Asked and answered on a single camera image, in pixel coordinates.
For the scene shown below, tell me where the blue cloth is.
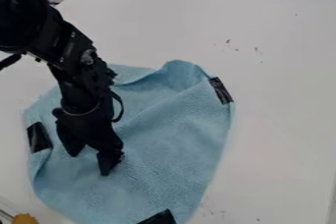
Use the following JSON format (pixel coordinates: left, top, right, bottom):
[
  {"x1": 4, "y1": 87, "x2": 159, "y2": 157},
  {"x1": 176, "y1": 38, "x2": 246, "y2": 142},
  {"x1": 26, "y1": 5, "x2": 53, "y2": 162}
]
[{"x1": 22, "y1": 59, "x2": 237, "y2": 224}]

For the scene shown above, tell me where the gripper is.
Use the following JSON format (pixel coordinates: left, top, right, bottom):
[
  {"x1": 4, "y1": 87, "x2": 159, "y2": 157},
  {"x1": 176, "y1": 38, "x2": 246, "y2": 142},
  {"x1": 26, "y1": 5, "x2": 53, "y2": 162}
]
[{"x1": 51, "y1": 100, "x2": 127, "y2": 177}]

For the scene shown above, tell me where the yellow toy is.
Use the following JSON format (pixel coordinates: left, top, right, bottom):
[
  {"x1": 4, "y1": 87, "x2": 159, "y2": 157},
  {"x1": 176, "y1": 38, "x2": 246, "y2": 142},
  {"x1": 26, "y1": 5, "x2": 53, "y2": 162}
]
[{"x1": 10, "y1": 213, "x2": 40, "y2": 224}]

